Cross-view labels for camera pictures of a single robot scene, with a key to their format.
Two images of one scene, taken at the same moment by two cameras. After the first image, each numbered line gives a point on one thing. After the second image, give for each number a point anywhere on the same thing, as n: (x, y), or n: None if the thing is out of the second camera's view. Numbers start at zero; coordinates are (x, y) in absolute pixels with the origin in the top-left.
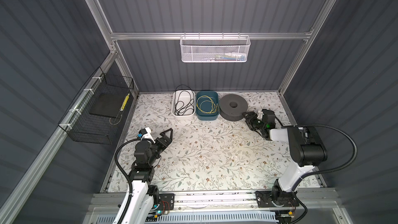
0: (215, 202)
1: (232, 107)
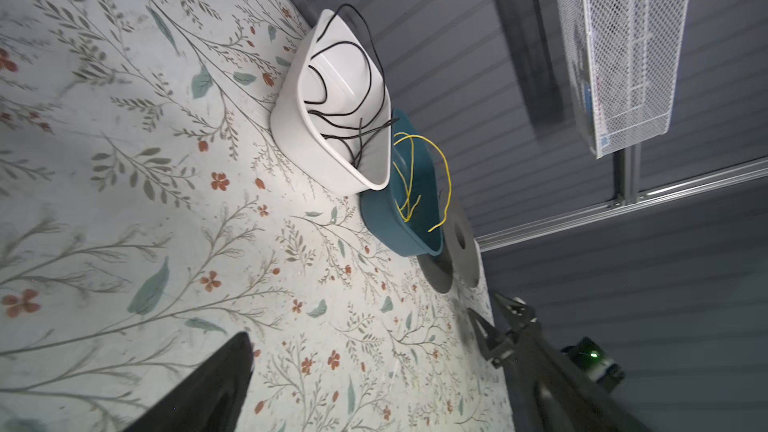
0: None
1: (459, 256)
